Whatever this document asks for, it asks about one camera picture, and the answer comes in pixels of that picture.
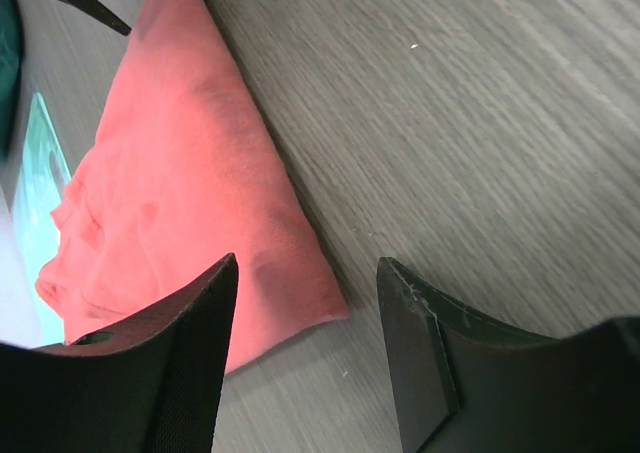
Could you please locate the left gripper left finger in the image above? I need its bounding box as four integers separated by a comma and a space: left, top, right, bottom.
1, 254, 238, 452

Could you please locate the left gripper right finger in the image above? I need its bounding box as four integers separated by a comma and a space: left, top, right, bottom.
376, 257, 639, 452

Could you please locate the pink t shirt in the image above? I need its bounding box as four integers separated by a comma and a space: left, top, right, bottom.
36, 0, 349, 370

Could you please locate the teal plastic basin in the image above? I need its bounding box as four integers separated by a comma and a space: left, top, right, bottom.
1, 0, 24, 160

